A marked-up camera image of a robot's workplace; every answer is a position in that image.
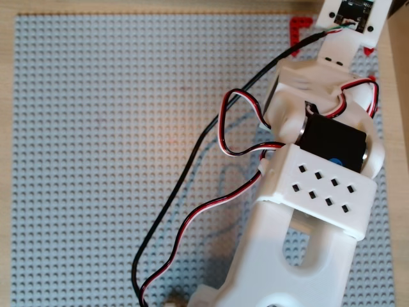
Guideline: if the red white black servo wire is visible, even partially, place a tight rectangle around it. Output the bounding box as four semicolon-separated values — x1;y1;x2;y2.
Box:
139;150;275;307
330;78;380;118
218;89;285;158

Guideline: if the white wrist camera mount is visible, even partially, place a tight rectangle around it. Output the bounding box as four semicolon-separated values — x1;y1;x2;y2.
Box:
315;0;393;46

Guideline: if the grey Lego baseplate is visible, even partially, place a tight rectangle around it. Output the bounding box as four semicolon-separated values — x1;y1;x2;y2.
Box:
12;14;396;307

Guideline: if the black camera cable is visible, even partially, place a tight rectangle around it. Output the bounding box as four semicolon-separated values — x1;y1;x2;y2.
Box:
131;30;356;307

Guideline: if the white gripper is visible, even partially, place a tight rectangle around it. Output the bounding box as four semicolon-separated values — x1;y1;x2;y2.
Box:
274;35;374;94

